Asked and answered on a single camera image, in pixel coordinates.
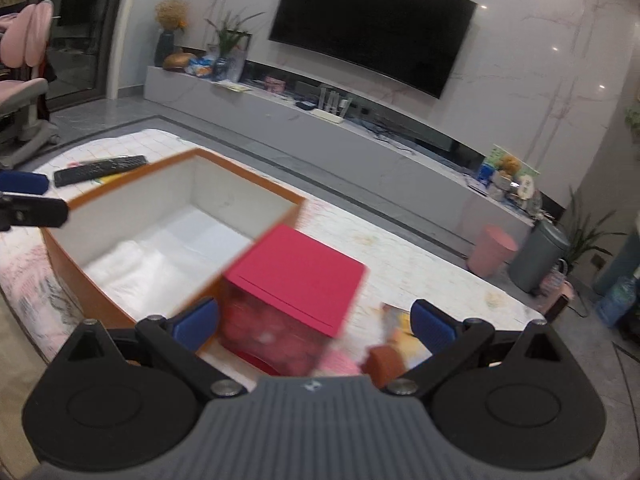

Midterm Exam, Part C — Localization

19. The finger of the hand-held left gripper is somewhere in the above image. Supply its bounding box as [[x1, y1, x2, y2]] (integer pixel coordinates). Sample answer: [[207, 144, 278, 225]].
[[0, 170, 50, 195], [0, 193, 70, 232]]

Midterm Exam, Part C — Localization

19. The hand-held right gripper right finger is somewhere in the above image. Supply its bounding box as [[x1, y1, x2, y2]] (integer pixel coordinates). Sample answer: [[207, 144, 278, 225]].
[[387, 299, 583, 403]]

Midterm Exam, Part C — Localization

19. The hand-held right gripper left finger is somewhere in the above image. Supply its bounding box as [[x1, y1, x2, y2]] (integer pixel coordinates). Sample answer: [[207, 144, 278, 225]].
[[47, 297, 248, 403]]

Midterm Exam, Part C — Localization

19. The brown plush toy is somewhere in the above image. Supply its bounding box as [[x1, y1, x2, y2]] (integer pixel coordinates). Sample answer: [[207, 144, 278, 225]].
[[366, 344, 417, 389]]

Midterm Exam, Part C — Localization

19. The orange cardboard box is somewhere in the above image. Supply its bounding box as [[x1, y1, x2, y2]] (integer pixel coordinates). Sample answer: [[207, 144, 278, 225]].
[[40, 147, 307, 331]]

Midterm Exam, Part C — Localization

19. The pink box with clear window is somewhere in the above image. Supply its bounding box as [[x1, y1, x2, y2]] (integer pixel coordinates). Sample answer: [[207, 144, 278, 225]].
[[219, 224, 368, 378]]

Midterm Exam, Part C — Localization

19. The foil snack packet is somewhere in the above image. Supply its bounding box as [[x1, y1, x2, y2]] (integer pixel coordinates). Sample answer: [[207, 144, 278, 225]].
[[381, 302, 432, 357]]

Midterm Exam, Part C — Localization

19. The black remote control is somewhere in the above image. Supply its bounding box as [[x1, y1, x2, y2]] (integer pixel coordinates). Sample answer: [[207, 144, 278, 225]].
[[53, 154, 149, 189]]

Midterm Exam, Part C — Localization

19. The pink plush toy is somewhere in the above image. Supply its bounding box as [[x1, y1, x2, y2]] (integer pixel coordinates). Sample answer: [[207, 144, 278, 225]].
[[319, 349, 370, 377]]

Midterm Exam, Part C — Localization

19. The grey pedal bin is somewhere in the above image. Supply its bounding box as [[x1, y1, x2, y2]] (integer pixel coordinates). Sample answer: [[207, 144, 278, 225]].
[[508, 219, 571, 294]]

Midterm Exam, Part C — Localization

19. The pink office chair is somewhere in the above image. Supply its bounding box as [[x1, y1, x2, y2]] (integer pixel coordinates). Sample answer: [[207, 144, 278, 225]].
[[0, 0, 64, 170]]

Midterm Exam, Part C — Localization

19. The glass sliding door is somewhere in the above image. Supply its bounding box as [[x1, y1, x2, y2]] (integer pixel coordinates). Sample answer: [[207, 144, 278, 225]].
[[39, 0, 132, 112]]

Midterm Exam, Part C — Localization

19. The green potted floor plant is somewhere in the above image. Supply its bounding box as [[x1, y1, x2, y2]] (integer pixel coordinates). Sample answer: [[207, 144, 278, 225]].
[[559, 185, 629, 277]]

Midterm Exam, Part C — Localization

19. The large blue water bottle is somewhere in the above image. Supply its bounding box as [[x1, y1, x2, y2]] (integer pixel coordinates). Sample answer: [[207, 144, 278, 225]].
[[594, 274, 639, 329]]

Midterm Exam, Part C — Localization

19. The dark vase with dried flowers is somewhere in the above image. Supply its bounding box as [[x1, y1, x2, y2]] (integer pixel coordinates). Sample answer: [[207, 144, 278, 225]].
[[153, 0, 192, 69]]

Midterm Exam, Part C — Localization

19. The brown round ornament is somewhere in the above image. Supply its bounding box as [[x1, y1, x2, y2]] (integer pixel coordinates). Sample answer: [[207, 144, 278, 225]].
[[163, 51, 199, 74]]

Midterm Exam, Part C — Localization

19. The grey television console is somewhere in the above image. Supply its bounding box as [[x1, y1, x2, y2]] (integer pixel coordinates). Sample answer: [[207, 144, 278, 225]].
[[143, 60, 540, 235]]

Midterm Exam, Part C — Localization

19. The white router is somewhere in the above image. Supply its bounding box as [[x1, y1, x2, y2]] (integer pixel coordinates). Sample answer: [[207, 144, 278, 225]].
[[312, 87, 352, 124]]

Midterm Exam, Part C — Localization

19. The green plant in glass vase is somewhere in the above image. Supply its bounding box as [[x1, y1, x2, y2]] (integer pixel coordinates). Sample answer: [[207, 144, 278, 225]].
[[204, 9, 267, 84]]

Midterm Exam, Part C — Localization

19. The black wall television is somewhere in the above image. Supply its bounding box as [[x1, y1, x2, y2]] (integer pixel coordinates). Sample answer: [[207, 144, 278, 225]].
[[268, 0, 479, 100]]

